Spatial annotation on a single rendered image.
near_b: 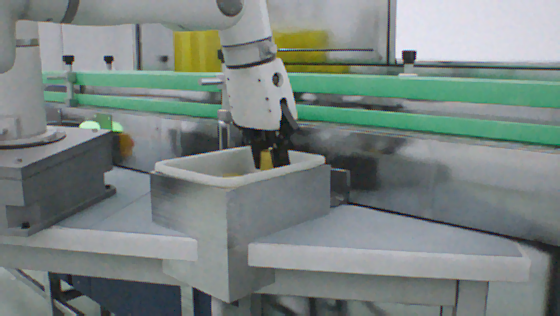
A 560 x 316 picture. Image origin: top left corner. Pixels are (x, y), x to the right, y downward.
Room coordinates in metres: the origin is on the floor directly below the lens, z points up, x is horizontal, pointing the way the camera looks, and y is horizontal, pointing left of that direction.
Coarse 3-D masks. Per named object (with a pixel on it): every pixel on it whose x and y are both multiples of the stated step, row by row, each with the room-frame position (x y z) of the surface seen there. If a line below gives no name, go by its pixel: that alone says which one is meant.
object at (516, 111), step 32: (320, 96) 0.90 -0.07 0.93; (352, 96) 0.85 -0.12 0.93; (384, 96) 0.81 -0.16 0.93; (416, 96) 0.77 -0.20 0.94; (448, 96) 0.74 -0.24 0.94; (480, 96) 0.71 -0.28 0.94; (512, 96) 0.68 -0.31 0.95; (544, 96) 0.65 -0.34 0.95; (416, 128) 0.77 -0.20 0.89; (448, 128) 0.74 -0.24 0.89; (480, 128) 0.70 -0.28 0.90; (512, 128) 0.67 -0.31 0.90; (544, 128) 0.65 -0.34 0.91
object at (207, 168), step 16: (176, 160) 0.76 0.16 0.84; (192, 160) 0.79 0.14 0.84; (208, 160) 0.81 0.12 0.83; (224, 160) 0.83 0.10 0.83; (240, 160) 0.86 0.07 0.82; (304, 160) 0.81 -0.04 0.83; (320, 160) 0.77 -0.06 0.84; (176, 176) 0.70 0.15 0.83; (192, 176) 0.66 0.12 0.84; (208, 176) 0.65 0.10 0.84; (240, 176) 0.65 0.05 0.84; (256, 176) 0.66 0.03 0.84; (272, 176) 0.69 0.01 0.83
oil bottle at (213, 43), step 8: (208, 32) 1.11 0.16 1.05; (216, 32) 1.10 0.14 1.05; (208, 40) 1.11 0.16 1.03; (216, 40) 1.10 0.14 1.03; (208, 48) 1.12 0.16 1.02; (216, 48) 1.10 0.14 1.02; (208, 56) 1.12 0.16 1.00; (216, 56) 1.10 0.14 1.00; (208, 64) 1.12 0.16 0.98; (216, 64) 1.10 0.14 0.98; (216, 72) 1.10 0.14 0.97
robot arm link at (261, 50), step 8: (264, 40) 0.72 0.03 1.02; (272, 40) 0.74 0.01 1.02; (224, 48) 0.73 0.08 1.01; (232, 48) 0.72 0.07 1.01; (240, 48) 0.71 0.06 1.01; (248, 48) 0.71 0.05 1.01; (256, 48) 0.71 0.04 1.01; (264, 48) 0.72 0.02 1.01; (272, 48) 0.71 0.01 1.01; (224, 56) 0.74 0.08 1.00; (232, 56) 0.72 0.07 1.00; (240, 56) 0.72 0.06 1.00; (248, 56) 0.71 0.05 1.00; (256, 56) 0.72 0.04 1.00; (264, 56) 0.72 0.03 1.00; (272, 56) 0.73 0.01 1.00; (232, 64) 0.72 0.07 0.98; (240, 64) 0.72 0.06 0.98
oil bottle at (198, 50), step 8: (192, 32) 1.15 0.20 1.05; (200, 32) 1.13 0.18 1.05; (192, 40) 1.15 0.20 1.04; (200, 40) 1.13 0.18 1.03; (192, 48) 1.15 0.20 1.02; (200, 48) 1.13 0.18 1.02; (192, 56) 1.15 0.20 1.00; (200, 56) 1.13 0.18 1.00; (192, 64) 1.15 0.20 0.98; (200, 64) 1.14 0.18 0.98
